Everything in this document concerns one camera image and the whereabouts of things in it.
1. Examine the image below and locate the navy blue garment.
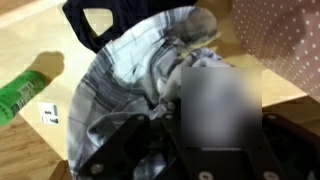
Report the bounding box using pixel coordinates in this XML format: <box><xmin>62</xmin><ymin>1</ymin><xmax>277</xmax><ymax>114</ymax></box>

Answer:
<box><xmin>62</xmin><ymin>0</ymin><xmax>198</xmax><ymax>54</ymax></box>

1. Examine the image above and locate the pink polka dot laundry bag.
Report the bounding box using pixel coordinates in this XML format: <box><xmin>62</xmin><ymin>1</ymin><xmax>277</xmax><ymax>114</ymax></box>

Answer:
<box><xmin>230</xmin><ymin>0</ymin><xmax>320</xmax><ymax>103</ymax></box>

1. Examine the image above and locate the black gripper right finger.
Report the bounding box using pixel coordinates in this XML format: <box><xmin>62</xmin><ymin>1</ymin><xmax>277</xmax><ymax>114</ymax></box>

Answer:
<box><xmin>233</xmin><ymin>113</ymin><xmax>320</xmax><ymax>180</ymax></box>

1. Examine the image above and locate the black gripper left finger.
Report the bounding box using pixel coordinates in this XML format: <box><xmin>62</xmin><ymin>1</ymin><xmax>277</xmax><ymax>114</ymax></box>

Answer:
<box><xmin>78</xmin><ymin>113</ymin><xmax>214</xmax><ymax>180</ymax></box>

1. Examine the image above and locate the grey plaid shirt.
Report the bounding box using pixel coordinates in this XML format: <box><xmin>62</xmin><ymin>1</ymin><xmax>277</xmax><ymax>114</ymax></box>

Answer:
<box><xmin>66</xmin><ymin>5</ymin><xmax>234</xmax><ymax>180</ymax></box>

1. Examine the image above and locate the green plastic bottle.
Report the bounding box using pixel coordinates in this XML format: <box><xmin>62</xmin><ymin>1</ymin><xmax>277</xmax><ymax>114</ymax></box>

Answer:
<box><xmin>0</xmin><ymin>69</ymin><xmax>48</xmax><ymax>127</ymax></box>

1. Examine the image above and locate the white barcode sticker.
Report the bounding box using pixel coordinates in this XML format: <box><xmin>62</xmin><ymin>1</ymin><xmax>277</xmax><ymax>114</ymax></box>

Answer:
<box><xmin>38</xmin><ymin>101</ymin><xmax>60</xmax><ymax>126</ymax></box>

